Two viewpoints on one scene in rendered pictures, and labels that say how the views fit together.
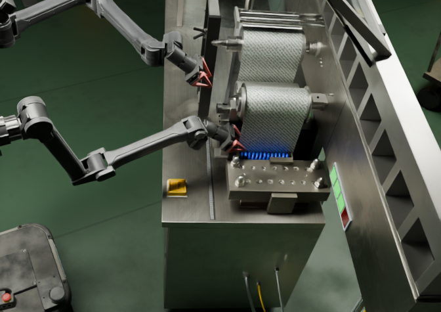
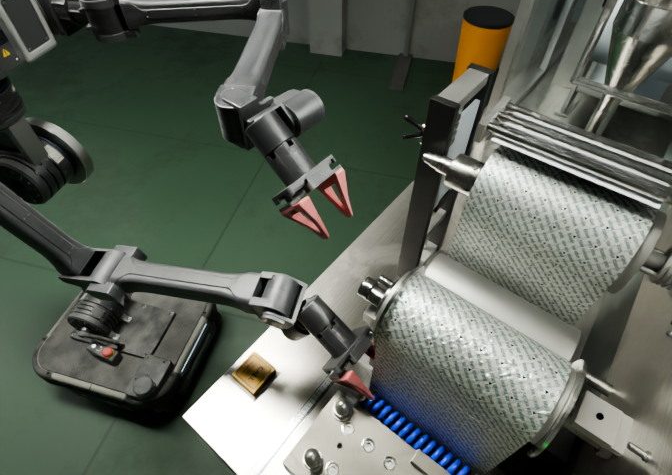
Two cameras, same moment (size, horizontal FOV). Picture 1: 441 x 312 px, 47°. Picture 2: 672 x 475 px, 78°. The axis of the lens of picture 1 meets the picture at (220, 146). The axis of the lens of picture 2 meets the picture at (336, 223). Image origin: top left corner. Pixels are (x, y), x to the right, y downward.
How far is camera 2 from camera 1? 138 cm
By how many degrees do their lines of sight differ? 32
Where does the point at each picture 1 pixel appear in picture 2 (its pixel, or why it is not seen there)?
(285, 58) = (568, 261)
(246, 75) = (467, 252)
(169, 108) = (365, 241)
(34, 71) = (351, 146)
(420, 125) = not seen: outside the picture
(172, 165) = not seen: hidden behind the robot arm
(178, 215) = (212, 423)
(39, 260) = (175, 332)
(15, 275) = (141, 333)
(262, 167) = (389, 457)
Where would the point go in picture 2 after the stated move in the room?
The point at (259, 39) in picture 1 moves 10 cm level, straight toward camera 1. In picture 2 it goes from (518, 187) to (475, 217)
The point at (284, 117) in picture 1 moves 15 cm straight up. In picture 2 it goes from (469, 404) to (502, 360)
